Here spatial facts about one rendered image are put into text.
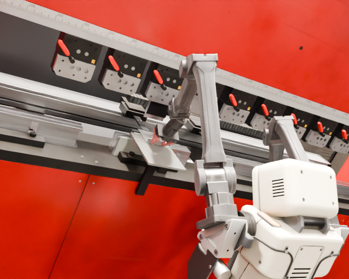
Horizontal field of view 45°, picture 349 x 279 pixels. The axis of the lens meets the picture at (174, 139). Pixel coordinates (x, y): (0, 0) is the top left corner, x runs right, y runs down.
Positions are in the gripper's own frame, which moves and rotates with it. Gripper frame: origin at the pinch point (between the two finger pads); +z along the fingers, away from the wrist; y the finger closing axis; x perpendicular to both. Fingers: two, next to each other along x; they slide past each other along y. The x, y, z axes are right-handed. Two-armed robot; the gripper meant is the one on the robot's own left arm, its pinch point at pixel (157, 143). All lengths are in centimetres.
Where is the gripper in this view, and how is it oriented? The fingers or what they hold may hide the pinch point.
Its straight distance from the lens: 186.9
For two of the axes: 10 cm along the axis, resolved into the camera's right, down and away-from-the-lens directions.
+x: 1.3, 8.2, -5.6
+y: -8.5, -2.0, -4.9
